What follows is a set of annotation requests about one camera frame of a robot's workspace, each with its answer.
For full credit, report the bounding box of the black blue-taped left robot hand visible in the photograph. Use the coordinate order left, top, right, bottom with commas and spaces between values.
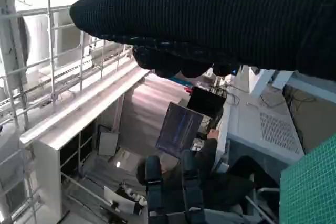
145, 150, 204, 224

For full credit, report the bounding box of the white framed panel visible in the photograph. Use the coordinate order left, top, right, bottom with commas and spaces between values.
98, 131, 119, 156

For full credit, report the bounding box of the computer monitor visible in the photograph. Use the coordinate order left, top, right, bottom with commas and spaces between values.
155, 102, 204, 159

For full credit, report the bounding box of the person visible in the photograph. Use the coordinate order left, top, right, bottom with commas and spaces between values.
136, 129, 280, 213

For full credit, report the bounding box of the white metal scaffold frame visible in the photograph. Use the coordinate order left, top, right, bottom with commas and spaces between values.
0, 0, 134, 224

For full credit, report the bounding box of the white perforated metal cabinet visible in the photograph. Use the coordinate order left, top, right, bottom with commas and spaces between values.
225, 98, 306, 178

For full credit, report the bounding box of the white and black device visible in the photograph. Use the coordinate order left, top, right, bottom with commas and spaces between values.
103, 180, 147, 215

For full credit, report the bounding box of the green cutting mat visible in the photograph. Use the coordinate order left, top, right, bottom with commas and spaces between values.
279, 132, 336, 224

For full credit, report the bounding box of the white shelf unit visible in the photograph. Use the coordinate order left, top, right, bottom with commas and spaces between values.
19, 58, 152, 219

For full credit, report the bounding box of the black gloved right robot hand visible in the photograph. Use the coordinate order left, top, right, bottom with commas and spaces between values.
69, 0, 336, 81

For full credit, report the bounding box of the black laptop screen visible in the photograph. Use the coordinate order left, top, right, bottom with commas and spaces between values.
187, 86, 227, 120

